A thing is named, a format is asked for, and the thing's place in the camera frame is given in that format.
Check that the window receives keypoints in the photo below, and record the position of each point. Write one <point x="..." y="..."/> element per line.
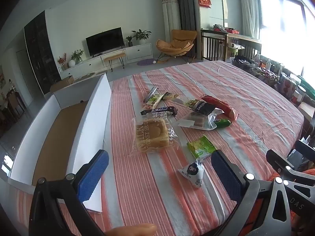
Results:
<point x="283" y="29"/>

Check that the white cardboard box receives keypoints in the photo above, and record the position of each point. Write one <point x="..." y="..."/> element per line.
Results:
<point x="96" y="118"/>

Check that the white triangular cartoon packet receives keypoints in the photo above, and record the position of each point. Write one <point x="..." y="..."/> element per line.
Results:
<point x="192" y="173"/>

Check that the wooden bench with metal legs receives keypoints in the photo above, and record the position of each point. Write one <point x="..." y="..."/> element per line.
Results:
<point x="114" y="57"/>

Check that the light green snack packet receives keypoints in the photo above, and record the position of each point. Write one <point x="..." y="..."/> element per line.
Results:
<point x="200" y="147"/>

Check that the purple round mat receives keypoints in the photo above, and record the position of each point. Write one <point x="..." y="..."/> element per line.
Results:
<point x="145" y="62"/>

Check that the red flower arrangement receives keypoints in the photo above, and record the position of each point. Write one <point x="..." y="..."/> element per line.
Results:
<point x="62" y="60"/>

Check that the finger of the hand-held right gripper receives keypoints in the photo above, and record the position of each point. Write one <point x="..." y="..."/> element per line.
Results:
<point x="280" y="162"/>
<point x="305" y="154"/>

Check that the clear packet of brown cakes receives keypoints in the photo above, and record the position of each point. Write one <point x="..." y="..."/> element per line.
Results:
<point x="194" y="121"/>

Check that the pile of clothes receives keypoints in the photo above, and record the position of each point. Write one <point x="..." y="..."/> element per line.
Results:
<point x="221" y="28"/>

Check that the red snack packet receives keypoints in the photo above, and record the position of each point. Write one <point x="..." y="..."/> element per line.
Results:
<point x="219" y="104"/>

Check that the short green white snack packet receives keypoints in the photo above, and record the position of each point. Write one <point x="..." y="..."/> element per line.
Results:
<point x="155" y="100"/>

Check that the brown cardboard box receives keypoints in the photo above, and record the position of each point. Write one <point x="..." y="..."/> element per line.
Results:
<point x="62" y="83"/>

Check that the covered standing air conditioner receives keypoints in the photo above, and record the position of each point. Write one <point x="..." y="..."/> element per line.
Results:
<point x="171" y="14"/>

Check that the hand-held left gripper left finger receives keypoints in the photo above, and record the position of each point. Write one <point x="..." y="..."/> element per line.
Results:
<point x="92" y="177"/>

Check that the small green candy packet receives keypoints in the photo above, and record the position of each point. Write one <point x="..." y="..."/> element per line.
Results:
<point x="222" y="123"/>

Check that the white sheer curtain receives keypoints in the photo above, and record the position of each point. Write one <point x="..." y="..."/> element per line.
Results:
<point x="248" y="9"/>

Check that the black chocolate bar packet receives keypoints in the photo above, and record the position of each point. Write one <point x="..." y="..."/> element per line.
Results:
<point x="160" y="110"/>

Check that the striped orange grey tablecloth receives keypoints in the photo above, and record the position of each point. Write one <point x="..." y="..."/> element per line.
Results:
<point x="246" y="91"/>

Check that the pale green stool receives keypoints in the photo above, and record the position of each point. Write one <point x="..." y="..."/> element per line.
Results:
<point x="236" y="50"/>

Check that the narrow silver strip packet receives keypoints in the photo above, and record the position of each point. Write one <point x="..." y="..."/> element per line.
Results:
<point x="152" y="92"/>

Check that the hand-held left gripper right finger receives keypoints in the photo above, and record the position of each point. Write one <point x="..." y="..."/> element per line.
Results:
<point x="227" y="177"/>

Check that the white television cabinet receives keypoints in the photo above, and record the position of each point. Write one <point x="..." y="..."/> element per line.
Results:
<point x="137" y="51"/>

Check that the framed wall painting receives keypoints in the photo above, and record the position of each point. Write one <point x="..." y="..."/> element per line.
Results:
<point x="2" y="77"/>

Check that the orange lounge chair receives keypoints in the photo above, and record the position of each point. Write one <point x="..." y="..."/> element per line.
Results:
<point x="179" y="41"/>

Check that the white door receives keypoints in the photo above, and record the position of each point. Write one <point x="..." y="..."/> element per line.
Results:
<point x="24" y="78"/>

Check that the large leafy potted plant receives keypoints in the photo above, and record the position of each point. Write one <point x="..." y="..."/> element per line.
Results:
<point x="140" y="35"/>

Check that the round white vase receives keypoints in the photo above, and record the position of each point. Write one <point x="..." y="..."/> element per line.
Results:
<point x="71" y="63"/>

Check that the flat brown box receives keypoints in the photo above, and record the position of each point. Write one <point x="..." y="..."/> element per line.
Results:
<point x="306" y="109"/>

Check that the small potted plant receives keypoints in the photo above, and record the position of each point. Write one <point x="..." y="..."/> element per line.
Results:
<point x="129" y="41"/>

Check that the black glass display cabinet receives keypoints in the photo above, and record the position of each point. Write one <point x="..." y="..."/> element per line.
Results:
<point x="41" y="54"/>

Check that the wooden dining chair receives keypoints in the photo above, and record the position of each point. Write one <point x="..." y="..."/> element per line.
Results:
<point x="14" y="103"/>

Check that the black television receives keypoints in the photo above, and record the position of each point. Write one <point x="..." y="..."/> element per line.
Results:
<point x="104" y="40"/>

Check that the toast bread packet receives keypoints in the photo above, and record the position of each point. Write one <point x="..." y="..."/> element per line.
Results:
<point x="151" y="134"/>

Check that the row of jars and bottles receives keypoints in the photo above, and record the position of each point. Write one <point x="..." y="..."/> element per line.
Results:
<point x="270" y="73"/>

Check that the grey curtain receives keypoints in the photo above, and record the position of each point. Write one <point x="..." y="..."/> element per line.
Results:
<point x="187" y="2"/>

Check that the dark wooden railed crib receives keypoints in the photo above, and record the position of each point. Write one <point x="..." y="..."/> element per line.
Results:
<point x="214" y="46"/>

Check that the green plant in glass vase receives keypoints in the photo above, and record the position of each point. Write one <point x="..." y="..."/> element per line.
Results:
<point x="77" y="55"/>

